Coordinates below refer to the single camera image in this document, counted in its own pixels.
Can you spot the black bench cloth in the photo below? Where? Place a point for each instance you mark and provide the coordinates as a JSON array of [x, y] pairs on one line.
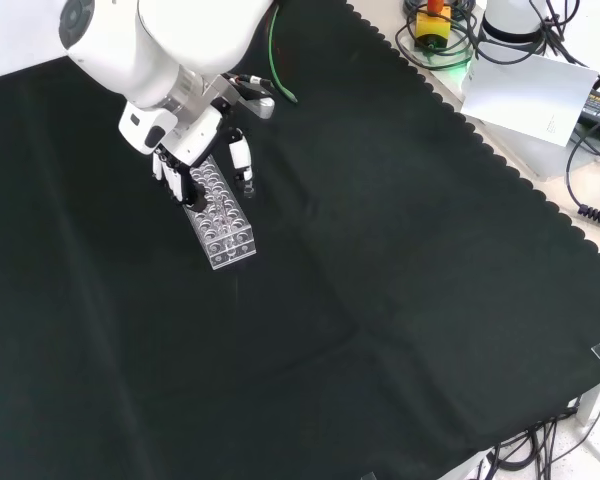
[[330, 300]]

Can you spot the yellow stop button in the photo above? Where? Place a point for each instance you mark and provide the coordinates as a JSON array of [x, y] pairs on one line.
[[432, 26]]

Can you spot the grey metal base plate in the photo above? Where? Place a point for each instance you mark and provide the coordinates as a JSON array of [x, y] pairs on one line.
[[542, 157]]

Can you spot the clear plastic test tube rack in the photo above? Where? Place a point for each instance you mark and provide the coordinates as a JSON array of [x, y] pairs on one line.
[[225, 227]]

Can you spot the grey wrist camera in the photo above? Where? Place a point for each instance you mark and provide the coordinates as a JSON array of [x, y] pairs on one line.
[[257, 102]]

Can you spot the pale white board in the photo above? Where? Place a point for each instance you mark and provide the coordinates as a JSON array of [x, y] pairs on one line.
[[527, 97]]

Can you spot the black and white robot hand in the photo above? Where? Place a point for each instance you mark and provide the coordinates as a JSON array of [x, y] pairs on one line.
[[192, 140]]

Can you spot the grey metal bench bracket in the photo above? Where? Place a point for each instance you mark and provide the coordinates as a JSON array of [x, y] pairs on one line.
[[592, 405]]

